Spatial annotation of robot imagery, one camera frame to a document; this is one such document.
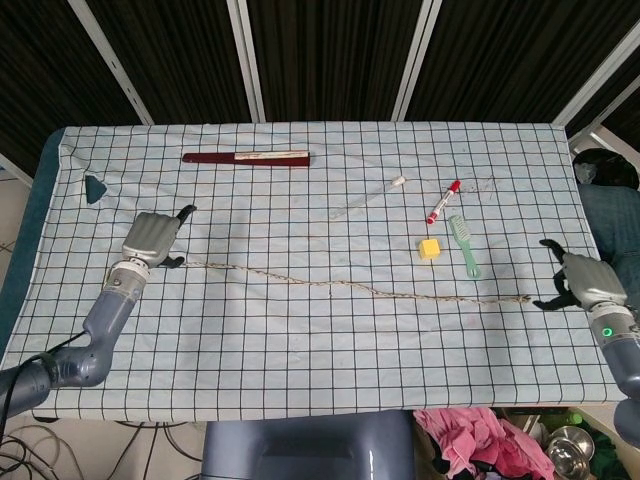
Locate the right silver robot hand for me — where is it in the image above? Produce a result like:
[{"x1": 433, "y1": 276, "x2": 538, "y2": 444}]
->
[{"x1": 532, "y1": 238, "x2": 629, "y2": 313}]

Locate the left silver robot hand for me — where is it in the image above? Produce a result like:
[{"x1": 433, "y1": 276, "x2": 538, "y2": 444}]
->
[{"x1": 121, "y1": 203, "x2": 198, "y2": 270}]

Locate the beige twisted rope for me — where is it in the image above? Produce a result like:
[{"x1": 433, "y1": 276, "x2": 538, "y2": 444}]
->
[{"x1": 175, "y1": 262, "x2": 532, "y2": 307}]

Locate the black bag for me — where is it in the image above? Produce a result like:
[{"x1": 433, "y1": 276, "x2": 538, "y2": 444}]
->
[{"x1": 572, "y1": 147, "x2": 640, "y2": 191}]

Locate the teal table padding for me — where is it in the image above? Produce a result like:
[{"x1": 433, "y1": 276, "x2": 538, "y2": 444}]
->
[{"x1": 0, "y1": 127, "x2": 66, "y2": 351}]

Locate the green plastic comb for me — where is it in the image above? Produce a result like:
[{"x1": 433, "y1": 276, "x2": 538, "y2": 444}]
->
[{"x1": 447, "y1": 214, "x2": 482, "y2": 279}]

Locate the dark red folded fan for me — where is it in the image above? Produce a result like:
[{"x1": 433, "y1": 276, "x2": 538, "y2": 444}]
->
[{"x1": 182, "y1": 150, "x2": 312, "y2": 168}]

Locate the yellow cube block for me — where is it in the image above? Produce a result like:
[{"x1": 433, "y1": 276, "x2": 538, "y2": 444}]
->
[{"x1": 418, "y1": 238, "x2": 445, "y2": 262}]

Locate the stainless steel bowl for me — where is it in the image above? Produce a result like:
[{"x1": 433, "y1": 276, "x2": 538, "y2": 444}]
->
[{"x1": 544, "y1": 425, "x2": 596, "y2": 474}]

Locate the red and white marker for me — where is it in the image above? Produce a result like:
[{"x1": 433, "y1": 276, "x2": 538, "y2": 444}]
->
[{"x1": 425, "y1": 179, "x2": 462, "y2": 226}]

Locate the pink cloth pile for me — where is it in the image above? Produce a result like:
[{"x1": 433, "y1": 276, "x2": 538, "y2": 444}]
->
[{"x1": 413, "y1": 407, "x2": 556, "y2": 480}]

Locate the blue checkered tablecloth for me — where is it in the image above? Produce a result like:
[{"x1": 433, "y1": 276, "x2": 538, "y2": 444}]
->
[{"x1": 0, "y1": 121, "x2": 624, "y2": 421}]

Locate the clear glass pipette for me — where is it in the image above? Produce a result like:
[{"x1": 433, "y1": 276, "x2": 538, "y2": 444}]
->
[{"x1": 329, "y1": 175, "x2": 406, "y2": 220}]

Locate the grey-blue robot torso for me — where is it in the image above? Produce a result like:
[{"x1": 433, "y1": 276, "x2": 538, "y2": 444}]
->
[{"x1": 200, "y1": 409, "x2": 417, "y2": 480}]

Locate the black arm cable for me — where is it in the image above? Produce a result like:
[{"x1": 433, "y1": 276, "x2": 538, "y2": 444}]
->
[{"x1": 0, "y1": 329, "x2": 84, "y2": 451}]

